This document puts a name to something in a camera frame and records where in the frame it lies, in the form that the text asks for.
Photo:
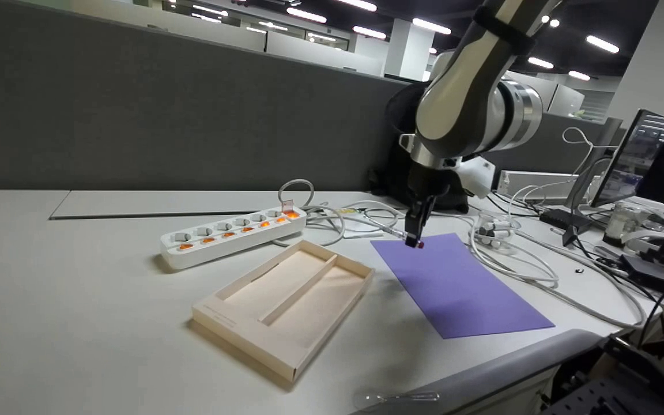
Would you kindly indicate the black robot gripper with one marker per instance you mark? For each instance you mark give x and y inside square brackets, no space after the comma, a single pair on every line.
[427,187]

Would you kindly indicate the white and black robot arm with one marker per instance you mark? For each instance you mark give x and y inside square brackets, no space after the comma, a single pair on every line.
[479,83]

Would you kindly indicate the beige wooden tray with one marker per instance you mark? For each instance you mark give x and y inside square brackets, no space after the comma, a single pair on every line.
[288,307]

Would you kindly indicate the purple paper sheet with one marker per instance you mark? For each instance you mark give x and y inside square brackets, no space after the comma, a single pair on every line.
[462,283]

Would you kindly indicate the clear plastic connector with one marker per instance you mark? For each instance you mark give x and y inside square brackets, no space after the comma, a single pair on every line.
[495,229]

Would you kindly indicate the white power strip orange switches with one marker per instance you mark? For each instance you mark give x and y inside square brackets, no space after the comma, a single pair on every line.
[229,232]

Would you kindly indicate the long ceiling light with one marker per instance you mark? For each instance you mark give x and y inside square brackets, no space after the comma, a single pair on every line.
[432,26]
[600,45]
[308,13]

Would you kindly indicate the computer monitor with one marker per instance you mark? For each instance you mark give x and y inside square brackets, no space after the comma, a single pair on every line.
[630,156]

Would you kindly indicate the grey divider panel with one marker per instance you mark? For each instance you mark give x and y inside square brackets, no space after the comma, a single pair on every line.
[156,99]

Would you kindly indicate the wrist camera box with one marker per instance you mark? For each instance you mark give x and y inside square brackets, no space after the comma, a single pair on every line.
[476,176]

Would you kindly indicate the black metal equipment frame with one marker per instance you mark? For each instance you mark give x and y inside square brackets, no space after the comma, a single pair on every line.
[633,380]

